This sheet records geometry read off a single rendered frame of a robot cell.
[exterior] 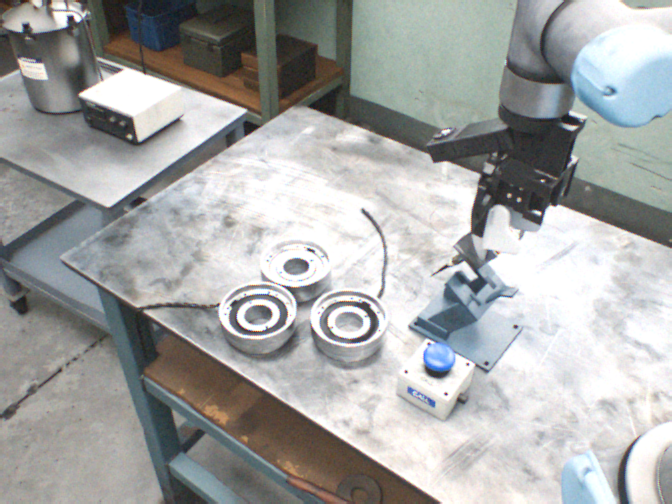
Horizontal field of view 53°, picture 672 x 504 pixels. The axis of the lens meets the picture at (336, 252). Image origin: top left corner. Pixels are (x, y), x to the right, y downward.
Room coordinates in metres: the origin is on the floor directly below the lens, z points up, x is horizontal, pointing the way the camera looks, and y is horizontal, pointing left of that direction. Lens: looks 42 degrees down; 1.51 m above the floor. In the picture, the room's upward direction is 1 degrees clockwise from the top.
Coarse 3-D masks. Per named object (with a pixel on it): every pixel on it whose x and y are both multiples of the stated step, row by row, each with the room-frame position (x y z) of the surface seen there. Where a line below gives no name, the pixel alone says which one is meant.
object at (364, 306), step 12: (336, 300) 0.65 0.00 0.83; (348, 300) 0.65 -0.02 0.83; (360, 300) 0.65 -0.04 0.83; (324, 312) 0.63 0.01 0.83; (372, 312) 0.63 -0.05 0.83; (324, 324) 0.61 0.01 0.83; (372, 324) 0.61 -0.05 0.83; (336, 336) 0.59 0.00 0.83; (360, 336) 0.59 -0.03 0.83; (372, 336) 0.59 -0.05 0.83
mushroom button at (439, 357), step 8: (432, 344) 0.54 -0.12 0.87; (440, 344) 0.54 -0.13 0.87; (424, 352) 0.53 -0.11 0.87; (432, 352) 0.52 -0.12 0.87; (440, 352) 0.52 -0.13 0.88; (448, 352) 0.53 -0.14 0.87; (424, 360) 0.52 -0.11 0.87; (432, 360) 0.51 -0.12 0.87; (440, 360) 0.51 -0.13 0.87; (448, 360) 0.51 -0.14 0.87; (432, 368) 0.51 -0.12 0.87; (440, 368) 0.50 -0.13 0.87; (448, 368) 0.51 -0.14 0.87
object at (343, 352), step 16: (320, 304) 0.64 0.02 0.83; (336, 320) 0.62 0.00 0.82; (352, 320) 0.63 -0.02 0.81; (368, 320) 0.62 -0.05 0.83; (384, 320) 0.62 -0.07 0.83; (320, 336) 0.58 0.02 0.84; (352, 336) 0.59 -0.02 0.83; (384, 336) 0.59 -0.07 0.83; (336, 352) 0.56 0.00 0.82; (352, 352) 0.56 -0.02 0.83; (368, 352) 0.57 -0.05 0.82
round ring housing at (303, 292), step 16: (288, 240) 0.77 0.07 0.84; (304, 240) 0.77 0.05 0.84; (272, 256) 0.74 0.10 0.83; (288, 256) 0.74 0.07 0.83; (304, 256) 0.74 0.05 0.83; (320, 256) 0.74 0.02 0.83; (288, 272) 0.74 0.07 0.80; (304, 272) 0.74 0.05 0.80; (288, 288) 0.67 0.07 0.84; (304, 288) 0.67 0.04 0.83; (320, 288) 0.68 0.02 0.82
